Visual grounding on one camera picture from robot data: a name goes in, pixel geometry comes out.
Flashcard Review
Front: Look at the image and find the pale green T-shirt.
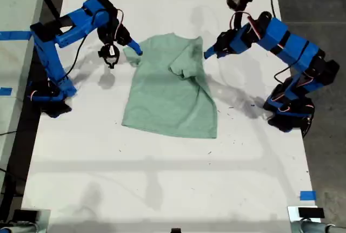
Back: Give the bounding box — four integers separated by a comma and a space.
121, 33, 218, 139

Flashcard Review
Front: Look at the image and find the long blue tape strip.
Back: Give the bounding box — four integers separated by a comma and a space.
0, 30, 34, 41

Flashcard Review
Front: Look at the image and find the pale side table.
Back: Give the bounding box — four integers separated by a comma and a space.
0, 0, 51, 179

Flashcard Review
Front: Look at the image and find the square blue tape patch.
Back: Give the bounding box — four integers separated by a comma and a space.
300, 190, 317, 201

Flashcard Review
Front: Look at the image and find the silver metal plate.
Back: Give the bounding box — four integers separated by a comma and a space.
287, 205, 325, 223

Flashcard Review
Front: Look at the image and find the small black box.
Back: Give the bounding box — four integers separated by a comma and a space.
298, 207, 325, 219
12, 209, 38, 222

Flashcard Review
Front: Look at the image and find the pale grey tube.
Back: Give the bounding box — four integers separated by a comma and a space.
291, 219, 346, 233
0, 222, 38, 233

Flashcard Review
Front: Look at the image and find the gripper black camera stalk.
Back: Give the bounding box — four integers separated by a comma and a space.
231, 7, 245, 32
104, 31, 115, 46

